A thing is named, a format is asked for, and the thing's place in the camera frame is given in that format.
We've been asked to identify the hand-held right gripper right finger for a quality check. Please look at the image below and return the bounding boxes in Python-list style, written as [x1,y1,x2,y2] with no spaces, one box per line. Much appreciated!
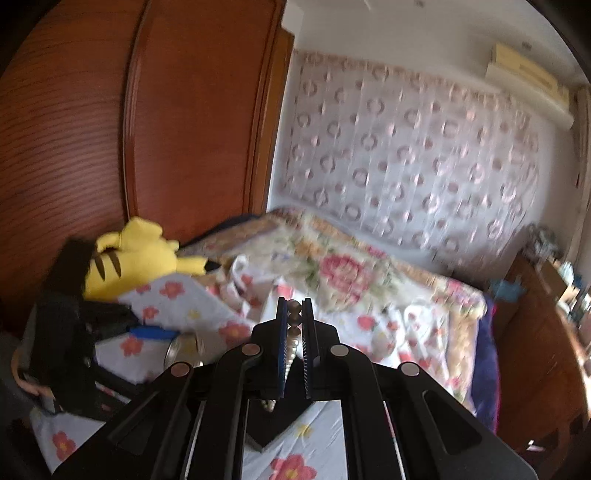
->
[301,298,539,480]

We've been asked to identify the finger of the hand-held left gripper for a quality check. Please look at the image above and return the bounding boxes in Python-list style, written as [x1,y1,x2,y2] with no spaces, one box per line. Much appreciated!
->
[82,302,182,343]
[93,367,151,403]

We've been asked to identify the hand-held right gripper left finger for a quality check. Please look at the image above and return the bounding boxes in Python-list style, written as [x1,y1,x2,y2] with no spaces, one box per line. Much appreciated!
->
[53,298,288,480]

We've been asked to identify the beaded bracelet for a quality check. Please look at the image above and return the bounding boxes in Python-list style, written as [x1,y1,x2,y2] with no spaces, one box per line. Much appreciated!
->
[261,299,304,411]

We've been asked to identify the round silver tin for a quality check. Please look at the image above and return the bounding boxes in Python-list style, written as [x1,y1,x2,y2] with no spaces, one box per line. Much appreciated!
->
[164,333,221,370]

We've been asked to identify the person's left hand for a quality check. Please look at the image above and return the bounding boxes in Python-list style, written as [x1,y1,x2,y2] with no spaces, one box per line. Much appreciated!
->
[11,346,57,408]

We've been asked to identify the white red-flowered bed sheet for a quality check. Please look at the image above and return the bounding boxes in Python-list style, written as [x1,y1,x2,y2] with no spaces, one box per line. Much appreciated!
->
[30,258,460,480]

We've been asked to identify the yellow plush toy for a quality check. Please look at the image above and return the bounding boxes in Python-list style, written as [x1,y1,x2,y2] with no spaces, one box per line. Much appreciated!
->
[83,217,209,302]

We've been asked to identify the floral quilt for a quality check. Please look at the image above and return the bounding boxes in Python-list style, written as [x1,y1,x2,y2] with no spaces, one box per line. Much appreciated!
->
[178,207,489,416]

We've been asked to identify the dark blue bed skirt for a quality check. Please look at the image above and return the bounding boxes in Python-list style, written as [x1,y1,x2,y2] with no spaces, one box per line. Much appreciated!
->
[475,300,503,435]

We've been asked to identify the small blue cloth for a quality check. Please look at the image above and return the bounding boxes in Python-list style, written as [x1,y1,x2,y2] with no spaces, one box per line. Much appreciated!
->
[489,277,528,302]

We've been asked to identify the wooden wardrobe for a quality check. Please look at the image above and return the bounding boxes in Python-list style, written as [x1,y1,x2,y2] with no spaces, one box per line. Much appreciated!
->
[0,0,296,335]

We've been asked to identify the wooden dresser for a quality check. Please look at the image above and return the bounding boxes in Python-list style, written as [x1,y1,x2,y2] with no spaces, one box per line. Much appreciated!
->
[492,253,591,457]

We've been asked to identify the grey artificial flowers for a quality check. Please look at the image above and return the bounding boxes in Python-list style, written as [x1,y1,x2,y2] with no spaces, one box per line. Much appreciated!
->
[525,223,563,261]

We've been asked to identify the white air conditioner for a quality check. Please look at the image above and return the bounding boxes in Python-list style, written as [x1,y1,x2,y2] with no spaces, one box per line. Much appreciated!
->
[484,42,576,128]

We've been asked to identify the ring-patterned sheer curtain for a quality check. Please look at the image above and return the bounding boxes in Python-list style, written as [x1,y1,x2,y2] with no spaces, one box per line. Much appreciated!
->
[281,48,544,278]

